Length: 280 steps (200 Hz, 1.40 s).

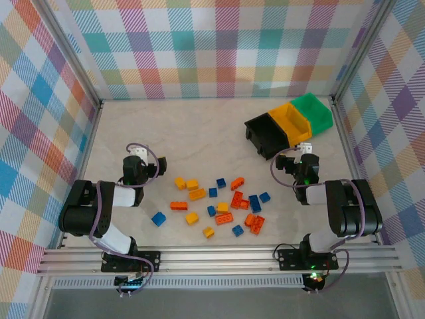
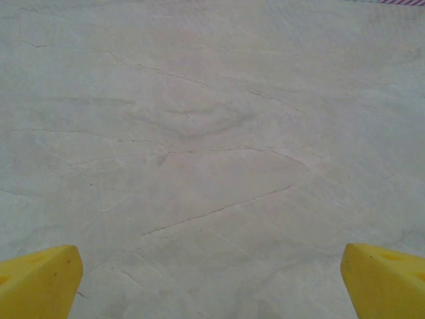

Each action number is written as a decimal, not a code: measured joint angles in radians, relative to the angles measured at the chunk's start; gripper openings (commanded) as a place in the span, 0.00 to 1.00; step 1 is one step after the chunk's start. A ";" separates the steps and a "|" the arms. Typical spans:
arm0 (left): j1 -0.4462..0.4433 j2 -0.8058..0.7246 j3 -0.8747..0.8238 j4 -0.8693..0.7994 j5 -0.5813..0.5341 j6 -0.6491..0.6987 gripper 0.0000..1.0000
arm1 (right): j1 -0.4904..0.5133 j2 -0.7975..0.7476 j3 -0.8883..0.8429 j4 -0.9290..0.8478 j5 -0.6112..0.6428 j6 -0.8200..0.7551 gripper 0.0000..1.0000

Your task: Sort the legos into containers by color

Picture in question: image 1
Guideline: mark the yellow square lego brick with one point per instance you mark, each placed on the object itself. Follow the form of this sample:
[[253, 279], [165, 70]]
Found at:
[[180, 183], [208, 232], [192, 218], [192, 184], [222, 208]]

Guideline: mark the black plastic bin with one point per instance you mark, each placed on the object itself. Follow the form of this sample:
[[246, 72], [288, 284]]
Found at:
[[265, 133]]

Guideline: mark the yellow plastic bin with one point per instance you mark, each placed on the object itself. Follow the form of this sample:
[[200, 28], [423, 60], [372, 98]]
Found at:
[[292, 123]]

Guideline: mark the yellow long lego brick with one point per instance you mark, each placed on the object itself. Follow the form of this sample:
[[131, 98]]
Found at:
[[197, 194]]

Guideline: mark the blue long lego brick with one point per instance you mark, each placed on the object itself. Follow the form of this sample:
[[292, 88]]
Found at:
[[254, 203]]

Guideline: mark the orange rounded lego brick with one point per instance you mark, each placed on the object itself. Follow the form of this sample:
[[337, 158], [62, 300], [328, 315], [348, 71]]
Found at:
[[237, 183]]

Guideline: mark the green plastic bin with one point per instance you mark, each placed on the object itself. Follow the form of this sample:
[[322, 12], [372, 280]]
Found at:
[[313, 111]]

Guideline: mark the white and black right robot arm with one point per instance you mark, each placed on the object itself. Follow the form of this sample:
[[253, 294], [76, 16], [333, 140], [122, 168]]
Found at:
[[315, 196]]

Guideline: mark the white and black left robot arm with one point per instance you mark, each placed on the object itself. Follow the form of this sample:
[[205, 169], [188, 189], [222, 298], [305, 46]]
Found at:
[[121, 196]]

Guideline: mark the black controller board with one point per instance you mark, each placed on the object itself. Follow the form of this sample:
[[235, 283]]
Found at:
[[315, 279], [131, 282]]

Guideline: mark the plaid fabric backdrop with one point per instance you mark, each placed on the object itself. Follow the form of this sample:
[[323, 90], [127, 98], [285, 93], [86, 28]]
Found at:
[[26, 133], [212, 50], [398, 133]]

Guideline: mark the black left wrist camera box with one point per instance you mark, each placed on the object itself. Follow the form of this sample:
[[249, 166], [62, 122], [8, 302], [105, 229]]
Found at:
[[131, 165]]

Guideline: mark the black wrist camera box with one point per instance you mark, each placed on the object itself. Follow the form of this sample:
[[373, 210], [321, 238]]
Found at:
[[310, 164], [131, 165]]

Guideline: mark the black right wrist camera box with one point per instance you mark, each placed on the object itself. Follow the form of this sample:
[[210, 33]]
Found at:
[[310, 164]]

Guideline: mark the white mount bracket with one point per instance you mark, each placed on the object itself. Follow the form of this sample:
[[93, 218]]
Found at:
[[137, 152], [306, 148]]

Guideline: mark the aluminium side rail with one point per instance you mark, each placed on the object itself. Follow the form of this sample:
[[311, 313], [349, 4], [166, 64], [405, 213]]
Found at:
[[89, 139], [346, 139]]

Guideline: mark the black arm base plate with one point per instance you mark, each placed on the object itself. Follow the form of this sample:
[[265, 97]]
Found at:
[[289, 260], [151, 260]]

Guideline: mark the aluminium mounting rail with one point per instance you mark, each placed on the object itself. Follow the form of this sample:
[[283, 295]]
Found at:
[[216, 260]]

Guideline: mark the aluminium frame post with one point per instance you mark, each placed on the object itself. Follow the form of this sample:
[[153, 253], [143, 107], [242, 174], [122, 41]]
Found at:
[[360, 50], [70, 50]]

